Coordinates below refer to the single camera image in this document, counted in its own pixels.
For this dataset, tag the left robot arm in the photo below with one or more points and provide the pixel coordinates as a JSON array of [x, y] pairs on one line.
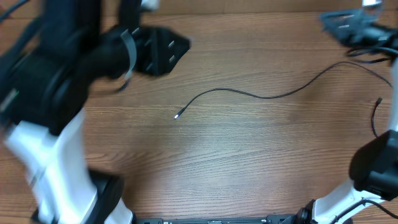
[[45, 81]]

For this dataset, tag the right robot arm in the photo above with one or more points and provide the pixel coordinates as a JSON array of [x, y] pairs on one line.
[[373, 169]]

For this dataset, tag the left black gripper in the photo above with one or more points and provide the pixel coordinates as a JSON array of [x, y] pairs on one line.
[[157, 43]]

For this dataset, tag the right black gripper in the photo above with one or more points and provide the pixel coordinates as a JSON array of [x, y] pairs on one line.
[[347, 32]]

